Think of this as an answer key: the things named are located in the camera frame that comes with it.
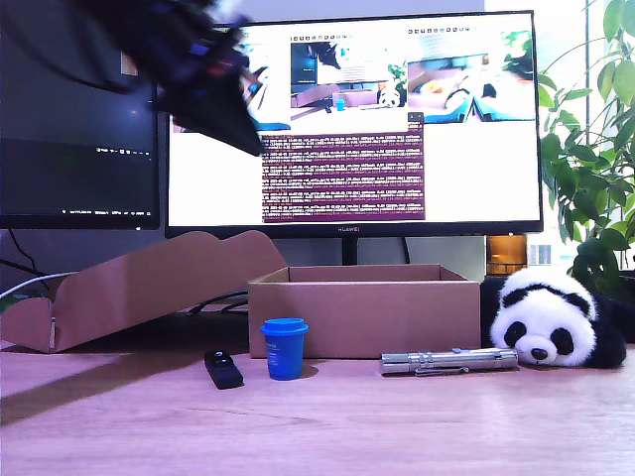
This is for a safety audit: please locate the leaning cardboard mailer box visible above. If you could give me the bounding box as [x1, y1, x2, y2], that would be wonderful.
[0, 229, 289, 354]

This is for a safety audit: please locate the open square cardboard box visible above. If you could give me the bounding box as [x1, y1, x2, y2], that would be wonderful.
[246, 263, 482, 360]

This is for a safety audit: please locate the dark computer monitor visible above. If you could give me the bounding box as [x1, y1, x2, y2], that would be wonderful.
[0, 0, 161, 231]

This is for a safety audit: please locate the black flat stand base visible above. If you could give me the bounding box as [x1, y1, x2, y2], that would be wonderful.
[63, 310, 249, 354]

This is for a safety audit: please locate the small blue lidded cup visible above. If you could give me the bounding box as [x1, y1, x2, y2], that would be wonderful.
[259, 317, 310, 382]

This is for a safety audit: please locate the small black remote stick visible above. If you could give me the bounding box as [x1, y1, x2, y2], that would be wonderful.
[202, 349, 245, 391]

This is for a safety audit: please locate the bright Huawei computer monitor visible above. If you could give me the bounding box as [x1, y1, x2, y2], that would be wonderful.
[163, 9, 545, 267]

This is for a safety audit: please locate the silver metal flashlight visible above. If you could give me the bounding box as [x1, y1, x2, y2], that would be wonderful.
[379, 347, 520, 378]

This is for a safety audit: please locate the panda plush toy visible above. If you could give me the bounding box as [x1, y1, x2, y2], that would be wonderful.
[479, 267, 629, 371]

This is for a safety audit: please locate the green leafy houseplant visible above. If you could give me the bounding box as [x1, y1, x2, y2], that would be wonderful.
[537, 0, 635, 298]

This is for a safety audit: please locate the black plant pot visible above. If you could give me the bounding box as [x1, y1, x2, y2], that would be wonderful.
[592, 270, 635, 344]

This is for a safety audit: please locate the black cable bundle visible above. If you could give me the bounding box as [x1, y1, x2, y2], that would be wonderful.
[186, 290, 249, 317]

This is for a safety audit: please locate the thin black cable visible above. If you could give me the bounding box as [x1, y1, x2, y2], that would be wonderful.
[0, 229, 51, 279]

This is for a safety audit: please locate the white cable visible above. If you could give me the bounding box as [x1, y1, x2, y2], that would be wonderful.
[0, 271, 75, 299]

